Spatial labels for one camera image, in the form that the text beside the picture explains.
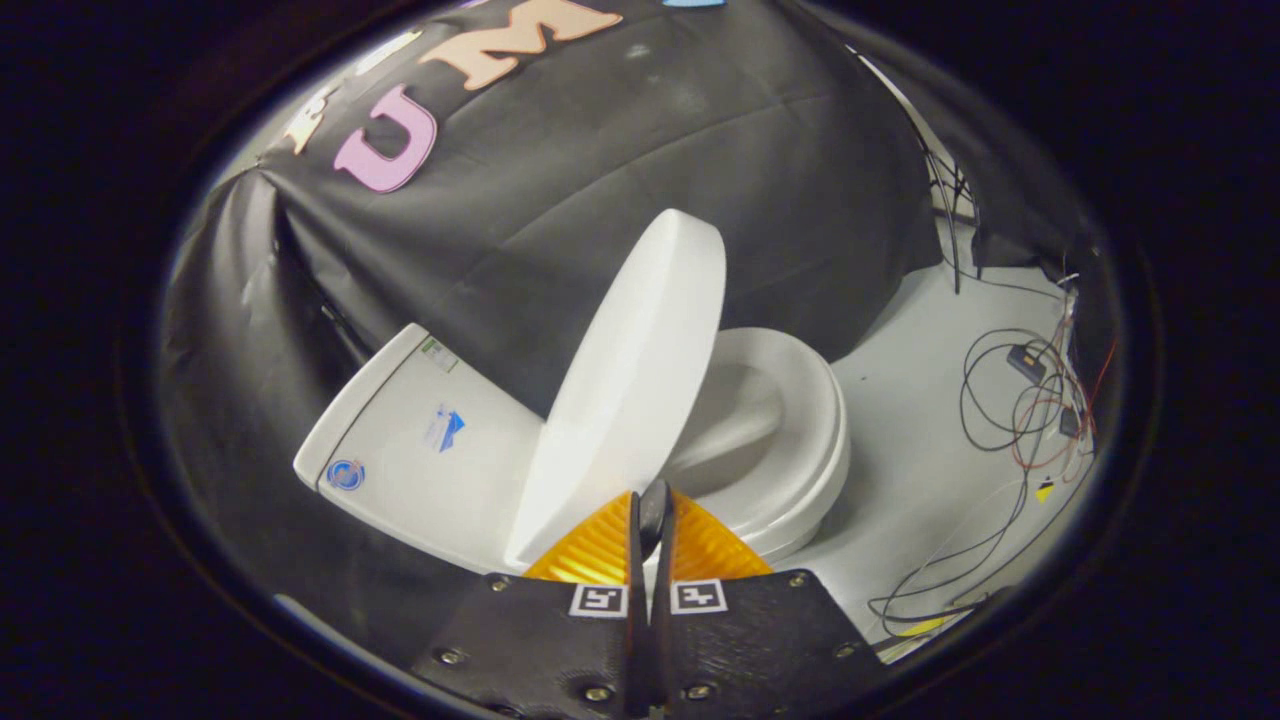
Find black cable tangle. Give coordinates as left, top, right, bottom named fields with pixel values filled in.
left=868, top=270, right=1101, bottom=641

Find white toilet lid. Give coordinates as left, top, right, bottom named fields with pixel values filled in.
left=503, top=208, right=728, bottom=573

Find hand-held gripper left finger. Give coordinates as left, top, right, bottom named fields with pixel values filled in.
left=412, top=489, right=649, bottom=719

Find white ceramic toilet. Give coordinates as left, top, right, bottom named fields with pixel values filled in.
left=293, top=322, right=853, bottom=578

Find black backdrop cloth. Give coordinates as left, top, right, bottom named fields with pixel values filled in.
left=160, top=0, right=1111, bottom=641

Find white toilet seat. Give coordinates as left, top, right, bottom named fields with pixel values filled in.
left=662, top=327, right=853, bottom=549

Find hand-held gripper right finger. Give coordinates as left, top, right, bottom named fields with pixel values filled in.
left=650, top=489, right=891, bottom=719

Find red cable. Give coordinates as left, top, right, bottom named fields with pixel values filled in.
left=1008, top=338, right=1119, bottom=473

